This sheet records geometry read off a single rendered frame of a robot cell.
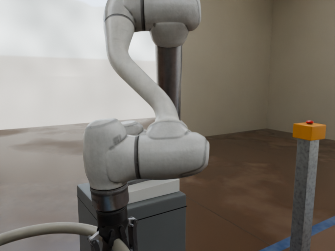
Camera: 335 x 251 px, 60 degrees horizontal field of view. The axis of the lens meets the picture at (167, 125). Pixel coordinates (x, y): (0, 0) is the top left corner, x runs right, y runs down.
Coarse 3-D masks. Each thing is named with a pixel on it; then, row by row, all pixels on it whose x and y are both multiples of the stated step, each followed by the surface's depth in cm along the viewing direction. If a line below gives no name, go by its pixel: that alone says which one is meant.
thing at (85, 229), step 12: (24, 228) 79; (36, 228) 80; (48, 228) 80; (60, 228) 80; (72, 228) 79; (84, 228) 78; (96, 228) 78; (0, 240) 76; (12, 240) 77; (120, 240) 72
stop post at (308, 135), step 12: (300, 132) 159; (312, 132) 153; (324, 132) 158; (300, 144) 162; (312, 144) 158; (300, 156) 163; (312, 156) 159; (300, 168) 163; (312, 168) 161; (300, 180) 164; (312, 180) 162; (300, 192) 164; (312, 192) 164; (300, 204) 165; (312, 204) 165; (300, 216) 166; (312, 216) 167; (300, 228) 166; (300, 240) 167
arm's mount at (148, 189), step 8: (136, 184) 131; (144, 184) 131; (152, 184) 131; (160, 184) 131; (168, 184) 134; (176, 184) 136; (136, 192) 125; (144, 192) 127; (152, 192) 129; (160, 192) 132; (168, 192) 134; (136, 200) 126
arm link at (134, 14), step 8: (112, 0) 94; (120, 0) 93; (128, 0) 93; (136, 0) 93; (112, 8) 92; (120, 8) 91; (128, 8) 92; (136, 8) 92; (104, 16) 93; (128, 16) 91; (136, 16) 94; (136, 24) 96; (144, 24) 96
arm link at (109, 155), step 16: (96, 128) 63; (112, 128) 63; (96, 144) 62; (112, 144) 63; (128, 144) 64; (96, 160) 63; (112, 160) 63; (128, 160) 63; (96, 176) 64; (112, 176) 64; (128, 176) 65
